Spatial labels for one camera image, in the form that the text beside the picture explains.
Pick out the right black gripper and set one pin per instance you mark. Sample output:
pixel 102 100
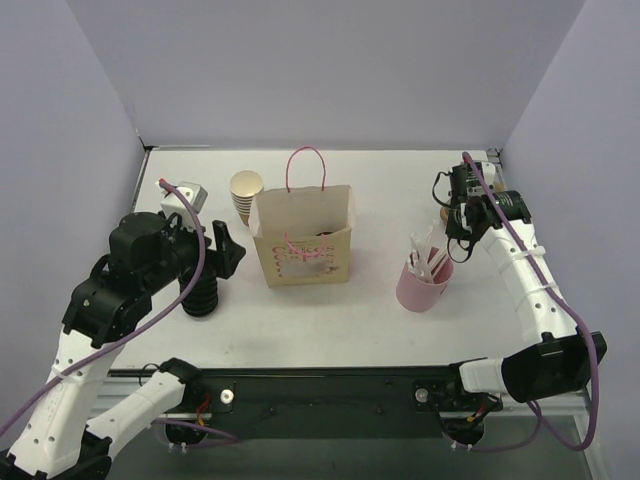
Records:
pixel 470 215

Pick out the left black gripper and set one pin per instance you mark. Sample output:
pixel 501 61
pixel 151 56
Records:
pixel 220 251

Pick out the cakes paper gift bag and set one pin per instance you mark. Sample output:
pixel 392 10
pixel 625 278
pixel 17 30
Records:
pixel 284 224

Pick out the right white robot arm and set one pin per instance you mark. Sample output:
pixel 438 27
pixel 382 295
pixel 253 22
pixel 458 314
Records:
pixel 561 355

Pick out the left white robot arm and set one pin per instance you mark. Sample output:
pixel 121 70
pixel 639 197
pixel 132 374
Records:
pixel 61 440

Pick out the stack of black lids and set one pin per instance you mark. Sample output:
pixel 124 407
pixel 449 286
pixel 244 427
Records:
pixel 203 299

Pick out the stack of brown paper cups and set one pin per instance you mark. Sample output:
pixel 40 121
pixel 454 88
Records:
pixel 244 186

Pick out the pink cup holding straws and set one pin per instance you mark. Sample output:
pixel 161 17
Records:
pixel 417 295

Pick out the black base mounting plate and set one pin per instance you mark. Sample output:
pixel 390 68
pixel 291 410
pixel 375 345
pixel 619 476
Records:
pixel 339 403

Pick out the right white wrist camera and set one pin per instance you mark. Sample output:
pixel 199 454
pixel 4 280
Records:
pixel 488 172

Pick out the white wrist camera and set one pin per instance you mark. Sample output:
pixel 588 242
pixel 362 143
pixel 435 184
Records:
pixel 488 172
pixel 194 194

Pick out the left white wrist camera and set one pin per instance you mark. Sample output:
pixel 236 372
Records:
pixel 194 194

